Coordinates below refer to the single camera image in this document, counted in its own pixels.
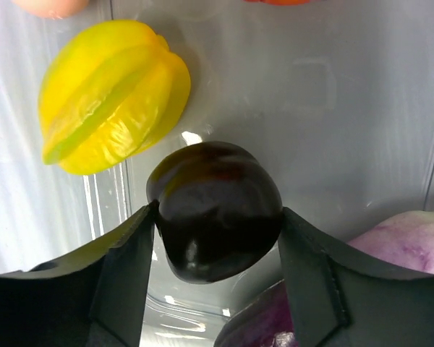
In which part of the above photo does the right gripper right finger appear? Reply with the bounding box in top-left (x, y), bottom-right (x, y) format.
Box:
top-left (278, 207), bottom-right (434, 346)

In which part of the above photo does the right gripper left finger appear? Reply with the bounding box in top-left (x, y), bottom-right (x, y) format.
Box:
top-left (0, 204), bottom-right (156, 346)

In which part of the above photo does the purple toy eggplant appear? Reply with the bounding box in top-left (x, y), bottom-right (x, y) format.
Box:
top-left (214, 210), bottom-right (434, 347)

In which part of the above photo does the dark purple toy mangosteen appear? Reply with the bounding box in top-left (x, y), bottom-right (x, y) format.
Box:
top-left (146, 141), bottom-right (283, 284)

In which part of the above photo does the clear grey plastic bin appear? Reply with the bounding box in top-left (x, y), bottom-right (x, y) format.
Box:
top-left (0, 0), bottom-right (434, 347)

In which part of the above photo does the pink toy peach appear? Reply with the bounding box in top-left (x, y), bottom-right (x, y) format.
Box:
top-left (13, 0), bottom-right (90, 19)

